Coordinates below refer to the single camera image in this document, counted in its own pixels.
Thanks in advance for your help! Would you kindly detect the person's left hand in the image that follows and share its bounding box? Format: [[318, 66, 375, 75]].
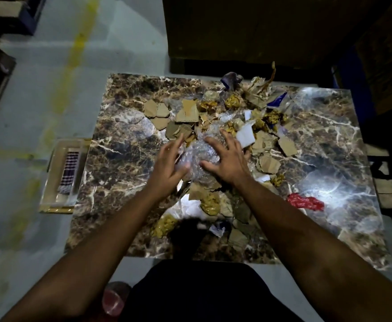
[[145, 133, 192, 200]]

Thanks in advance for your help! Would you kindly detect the person's right hand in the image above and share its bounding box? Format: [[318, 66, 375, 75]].
[[199, 129, 252, 188]]

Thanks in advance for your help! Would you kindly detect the clear bubble wrap sheet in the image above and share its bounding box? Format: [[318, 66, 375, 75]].
[[175, 125, 229, 185]]

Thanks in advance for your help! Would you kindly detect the white paper piece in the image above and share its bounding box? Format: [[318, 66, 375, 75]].
[[235, 120, 257, 148]]

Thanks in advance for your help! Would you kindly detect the pile of cardboard and paper scraps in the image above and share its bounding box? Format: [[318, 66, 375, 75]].
[[142, 62, 326, 252]]

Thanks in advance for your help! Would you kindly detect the red plastic wrapper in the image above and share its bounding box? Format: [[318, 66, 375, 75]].
[[285, 192, 326, 212]]

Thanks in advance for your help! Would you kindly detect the blue foil wrapper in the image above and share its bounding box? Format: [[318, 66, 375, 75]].
[[266, 92, 289, 108]]

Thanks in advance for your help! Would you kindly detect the checked cloth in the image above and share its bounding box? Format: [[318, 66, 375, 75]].
[[57, 149, 81, 195]]

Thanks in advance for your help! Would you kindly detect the person's right forearm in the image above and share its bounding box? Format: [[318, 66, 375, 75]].
[[233, 174, 392, 322]]

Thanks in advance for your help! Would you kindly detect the person's left forearm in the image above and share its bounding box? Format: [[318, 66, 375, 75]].
[[0, 184, 180, 322]]

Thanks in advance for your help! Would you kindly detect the marble pattern table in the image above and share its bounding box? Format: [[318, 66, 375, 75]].
[[64, 72, 392, 271]]

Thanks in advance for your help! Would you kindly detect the person's dark clothing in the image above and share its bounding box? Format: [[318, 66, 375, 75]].
[[119, 259, 304, 322]]

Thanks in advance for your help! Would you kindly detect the pink round object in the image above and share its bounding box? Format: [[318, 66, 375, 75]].
[[101, 281, 132, 318]]

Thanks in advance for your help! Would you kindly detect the large dark cardboard box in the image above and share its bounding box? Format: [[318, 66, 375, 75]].
[[162, 0, 392, 77]]

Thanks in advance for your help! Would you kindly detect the yellow blue printed cardboard box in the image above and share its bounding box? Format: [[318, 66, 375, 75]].
[[331, 0, 392, 114]]

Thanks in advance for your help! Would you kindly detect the blue pallet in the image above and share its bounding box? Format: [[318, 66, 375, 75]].
[[0, 0, 48, 37]]

